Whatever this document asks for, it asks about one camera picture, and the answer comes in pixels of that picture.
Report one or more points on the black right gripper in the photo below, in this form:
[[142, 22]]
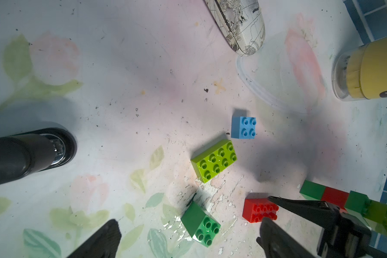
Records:
[[342, 235]]

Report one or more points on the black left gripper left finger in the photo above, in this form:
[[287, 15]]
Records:
[[103, 243]]

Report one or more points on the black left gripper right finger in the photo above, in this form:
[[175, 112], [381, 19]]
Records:
[[277, 243]]

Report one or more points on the red long lego brick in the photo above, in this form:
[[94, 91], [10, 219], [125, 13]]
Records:
[[256, 209]]

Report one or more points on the green square lego brick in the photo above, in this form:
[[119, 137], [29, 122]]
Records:
[[200, 225], [312, 191]]

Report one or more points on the red square lego brick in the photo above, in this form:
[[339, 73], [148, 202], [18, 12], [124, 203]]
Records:
[[335, 196]]

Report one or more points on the green long lego brick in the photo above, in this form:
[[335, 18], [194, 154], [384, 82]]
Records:
[[357, 204]]

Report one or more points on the lime long lego brick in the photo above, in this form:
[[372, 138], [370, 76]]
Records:
[[214, 160]]

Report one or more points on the blue square lego brick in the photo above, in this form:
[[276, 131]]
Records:
[[243, 127]]

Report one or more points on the yellow pen holder cup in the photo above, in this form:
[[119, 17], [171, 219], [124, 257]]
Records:
[[361, 73]]

